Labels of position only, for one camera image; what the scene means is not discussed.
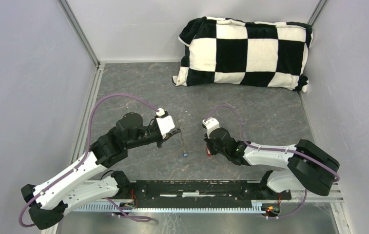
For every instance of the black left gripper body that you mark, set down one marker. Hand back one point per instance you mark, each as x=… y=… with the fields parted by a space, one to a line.
x=154 y=137

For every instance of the silver metal key holder plate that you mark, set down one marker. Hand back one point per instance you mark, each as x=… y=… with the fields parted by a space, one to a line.
x=184 y=147

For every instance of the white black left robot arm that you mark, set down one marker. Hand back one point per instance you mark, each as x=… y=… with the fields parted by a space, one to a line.
x=50 y=201

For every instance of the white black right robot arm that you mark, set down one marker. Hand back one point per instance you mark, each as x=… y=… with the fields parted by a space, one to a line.
x=300 y=166

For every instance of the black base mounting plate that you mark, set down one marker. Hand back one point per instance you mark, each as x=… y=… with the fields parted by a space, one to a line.
x=198 y=193

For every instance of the black white checkered pillow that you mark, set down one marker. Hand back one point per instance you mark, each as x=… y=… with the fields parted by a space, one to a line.
x=260 y=54

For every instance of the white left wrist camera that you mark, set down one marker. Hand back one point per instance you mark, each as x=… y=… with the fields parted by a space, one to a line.
x=164 y=121

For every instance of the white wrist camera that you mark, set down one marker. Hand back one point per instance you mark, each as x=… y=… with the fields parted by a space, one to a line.
x=210 y=124
x=164 y=121

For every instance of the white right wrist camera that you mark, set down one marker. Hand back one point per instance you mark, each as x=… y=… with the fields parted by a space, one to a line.
x=210 y=124

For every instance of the white toothed cable duct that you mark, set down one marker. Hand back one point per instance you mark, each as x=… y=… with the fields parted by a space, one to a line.
x=105 y=206

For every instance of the aluminium frame rail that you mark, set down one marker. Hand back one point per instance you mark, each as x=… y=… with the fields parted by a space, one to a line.
x=335 y=195

